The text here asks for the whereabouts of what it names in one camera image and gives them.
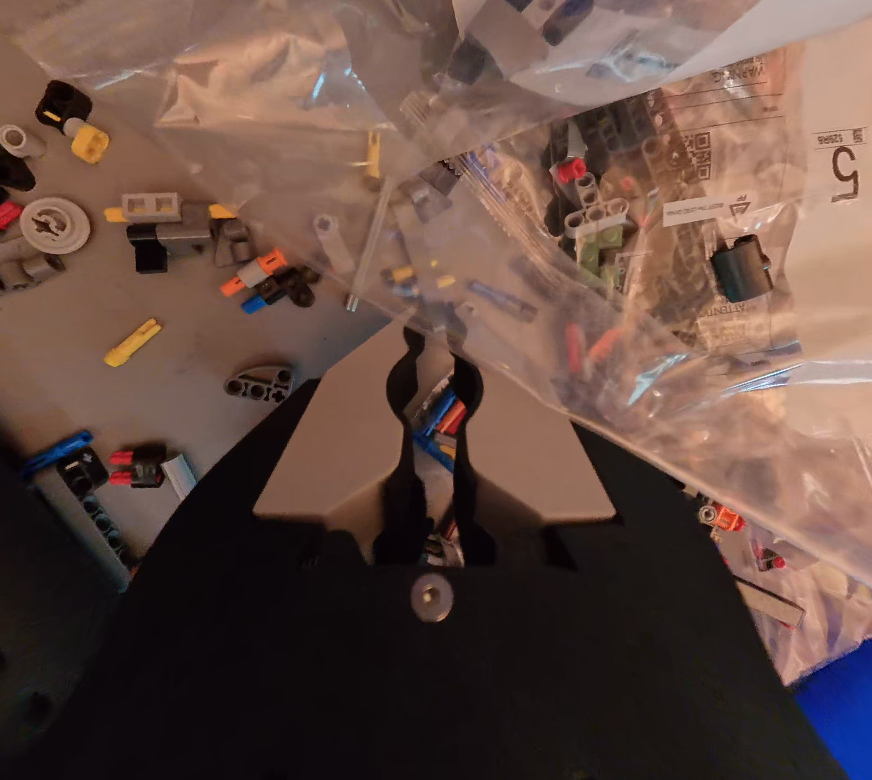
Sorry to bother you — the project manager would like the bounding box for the pile of clear lego bags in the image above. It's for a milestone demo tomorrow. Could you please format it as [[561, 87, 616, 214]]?
[[14, 0, 872, 686]]

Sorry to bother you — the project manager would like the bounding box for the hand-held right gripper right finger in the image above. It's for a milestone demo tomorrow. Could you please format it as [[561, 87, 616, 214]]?
[[450, 351, 619, 567]]

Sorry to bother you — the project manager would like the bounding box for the yellow lego axle pin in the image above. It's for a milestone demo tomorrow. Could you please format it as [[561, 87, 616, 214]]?
[[104, 318, 163, 368]]

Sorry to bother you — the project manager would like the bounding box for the large clear bag white label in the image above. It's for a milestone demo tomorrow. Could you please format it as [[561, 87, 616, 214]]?
[[538, 37, 872, 399]]

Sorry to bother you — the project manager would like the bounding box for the black red lego pin block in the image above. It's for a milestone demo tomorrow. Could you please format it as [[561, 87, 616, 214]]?
[[109, 445, 168, 489]]

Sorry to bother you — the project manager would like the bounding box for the black yellow lego connector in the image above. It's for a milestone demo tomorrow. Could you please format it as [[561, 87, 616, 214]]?
[[35, 79, 111, 165]]

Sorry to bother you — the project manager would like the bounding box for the grey lego beam black connector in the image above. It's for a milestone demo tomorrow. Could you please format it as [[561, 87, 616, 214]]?
[[30, 446, 134, 590]]

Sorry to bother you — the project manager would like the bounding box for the small black lego connector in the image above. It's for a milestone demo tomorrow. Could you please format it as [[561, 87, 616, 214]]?
[[0, 148, 36, 194]]

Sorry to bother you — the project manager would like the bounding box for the orange blue black connector cluster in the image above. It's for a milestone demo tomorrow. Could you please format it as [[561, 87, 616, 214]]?
[[240, 265, 321, 315]]

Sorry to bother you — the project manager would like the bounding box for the blue plastic bin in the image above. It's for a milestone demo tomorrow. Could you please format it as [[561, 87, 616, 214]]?
[[793, 640, 872, 780]]

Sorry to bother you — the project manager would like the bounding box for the blue lego axle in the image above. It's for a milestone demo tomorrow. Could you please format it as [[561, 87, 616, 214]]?
[[20, 430, 95, 477]]

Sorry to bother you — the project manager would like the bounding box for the thin grey lego liftarm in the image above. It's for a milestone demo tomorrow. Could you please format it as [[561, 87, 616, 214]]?
[[312, 213, 357, 275]]

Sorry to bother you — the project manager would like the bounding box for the small clear bag of pins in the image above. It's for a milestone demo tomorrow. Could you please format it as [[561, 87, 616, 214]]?
[[407, 371, 478, 474]]

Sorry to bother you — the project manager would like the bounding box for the black perforated pad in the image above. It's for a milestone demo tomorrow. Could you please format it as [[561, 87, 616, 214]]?
[[0, 412, 130, 780]]

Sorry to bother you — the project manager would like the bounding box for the grey lego pulley wheel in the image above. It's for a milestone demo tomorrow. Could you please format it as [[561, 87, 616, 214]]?
[[19, 196, 91, 255]]

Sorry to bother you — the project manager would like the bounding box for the orange grey lego pin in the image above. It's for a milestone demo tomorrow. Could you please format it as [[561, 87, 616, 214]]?
[[219, 248, 289, 298]]

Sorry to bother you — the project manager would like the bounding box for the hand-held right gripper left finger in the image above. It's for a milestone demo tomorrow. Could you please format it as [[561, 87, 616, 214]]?
[[252, 318, 433, 566]]

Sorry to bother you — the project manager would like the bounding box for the grey yellow lego connector assembly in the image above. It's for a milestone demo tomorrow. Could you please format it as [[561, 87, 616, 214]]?
[[104, 192, 256, 274]]

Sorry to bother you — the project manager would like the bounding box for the light grey lego bush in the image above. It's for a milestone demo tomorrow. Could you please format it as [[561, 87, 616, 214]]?
[[0, 124, 47, 159]]

